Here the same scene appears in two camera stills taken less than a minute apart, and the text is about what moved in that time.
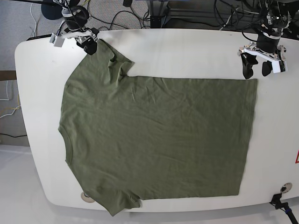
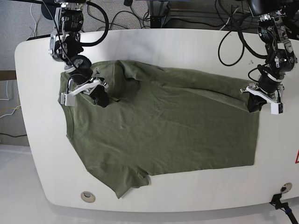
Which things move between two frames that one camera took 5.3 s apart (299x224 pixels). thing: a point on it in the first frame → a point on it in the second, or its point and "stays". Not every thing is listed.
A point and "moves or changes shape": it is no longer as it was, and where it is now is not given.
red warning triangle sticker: [297, 158] stays
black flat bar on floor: [35, 38] stays
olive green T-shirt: [131, 138] moves or changes shape
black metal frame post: [157, 9] stays
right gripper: [267, 45] → [268, 86]
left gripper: [79, 30] → [83, 81]
